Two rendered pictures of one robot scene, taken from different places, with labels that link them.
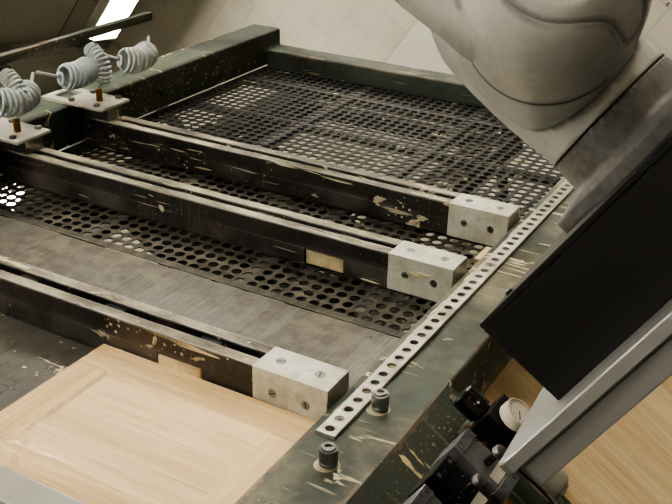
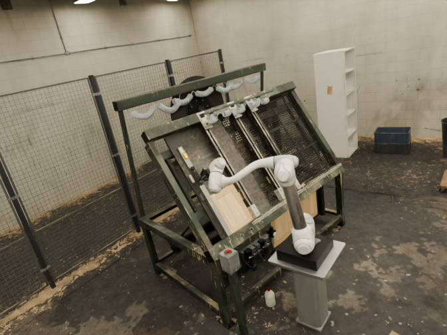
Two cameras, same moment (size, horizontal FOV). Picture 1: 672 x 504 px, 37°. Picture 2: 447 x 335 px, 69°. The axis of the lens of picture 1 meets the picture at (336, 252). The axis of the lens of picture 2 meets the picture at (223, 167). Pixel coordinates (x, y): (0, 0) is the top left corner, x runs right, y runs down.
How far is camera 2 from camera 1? 2.19 m
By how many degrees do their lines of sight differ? 31
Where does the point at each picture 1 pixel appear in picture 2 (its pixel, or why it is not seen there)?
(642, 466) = (287, 225)
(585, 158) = not seen: hidden behind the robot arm
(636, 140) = not seen: hidden behind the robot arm
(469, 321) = (279, 211)
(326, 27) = (318, 8)
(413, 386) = (266, 220)
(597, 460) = (282, 223)
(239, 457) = (241, 219)
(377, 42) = (326, 25)
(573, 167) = not seen: hidden behind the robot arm
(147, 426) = (233, 205)
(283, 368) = (253, 209)
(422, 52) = (330, 59)
